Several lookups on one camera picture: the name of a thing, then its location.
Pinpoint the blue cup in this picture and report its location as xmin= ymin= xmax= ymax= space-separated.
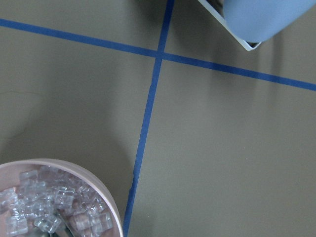
xmin=223 ymin=0 xmax=316 ymax=42

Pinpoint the clear ice cubes pile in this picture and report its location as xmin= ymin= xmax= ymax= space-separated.
xmin=0 ymin=166 xmax=114 ymax=237

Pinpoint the pink bowl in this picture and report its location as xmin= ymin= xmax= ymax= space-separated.
xmin=0 ymin=158 xmax=124 ymax=237

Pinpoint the white wire cup rack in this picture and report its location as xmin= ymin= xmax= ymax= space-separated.
xmin=198 ymin=0 xmax=262 ymax=52

